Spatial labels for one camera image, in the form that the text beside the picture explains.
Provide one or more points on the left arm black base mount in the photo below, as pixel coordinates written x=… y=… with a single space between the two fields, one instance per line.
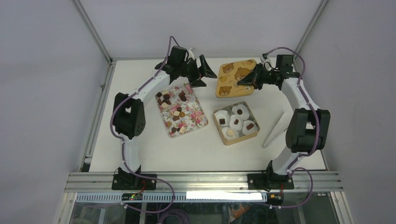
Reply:
x=123 y=180

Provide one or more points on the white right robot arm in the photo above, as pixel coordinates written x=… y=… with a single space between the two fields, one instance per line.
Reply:
x=308 y=127

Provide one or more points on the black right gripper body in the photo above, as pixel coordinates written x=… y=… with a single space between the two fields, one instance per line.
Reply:
x=265 y=77

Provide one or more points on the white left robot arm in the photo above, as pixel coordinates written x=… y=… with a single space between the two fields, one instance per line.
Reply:
x=128 y=118

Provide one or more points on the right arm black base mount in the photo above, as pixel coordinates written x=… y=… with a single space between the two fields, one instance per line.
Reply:
x=268 y=180

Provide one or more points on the white dome chocolate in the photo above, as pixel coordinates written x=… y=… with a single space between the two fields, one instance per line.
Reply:
x=230 y=133

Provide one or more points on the silver square tin lid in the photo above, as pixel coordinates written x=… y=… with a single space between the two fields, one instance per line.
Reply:
x=229 y=76

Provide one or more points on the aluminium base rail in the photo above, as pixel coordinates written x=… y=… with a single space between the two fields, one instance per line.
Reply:
x=89 y=182

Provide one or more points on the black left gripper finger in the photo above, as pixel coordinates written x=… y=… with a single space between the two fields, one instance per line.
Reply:
x=204 y=69
x=195 y=83

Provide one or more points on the white paper cup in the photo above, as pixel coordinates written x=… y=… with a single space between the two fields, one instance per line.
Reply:
x=245 y=110
x=222 y=114
x=224 y=130
x=237 y=127
x=249 y=132

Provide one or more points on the white slotted cable duct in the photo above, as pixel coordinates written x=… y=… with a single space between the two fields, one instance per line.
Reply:
x=162 y=197

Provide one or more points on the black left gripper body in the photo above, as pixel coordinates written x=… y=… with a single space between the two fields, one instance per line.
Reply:
x=190 y=70

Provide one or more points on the gold square tin box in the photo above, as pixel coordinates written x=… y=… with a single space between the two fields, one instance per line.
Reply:
x=242 y=137

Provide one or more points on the floral rectangular tray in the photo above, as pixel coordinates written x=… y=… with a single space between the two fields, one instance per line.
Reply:
x=195 y=117

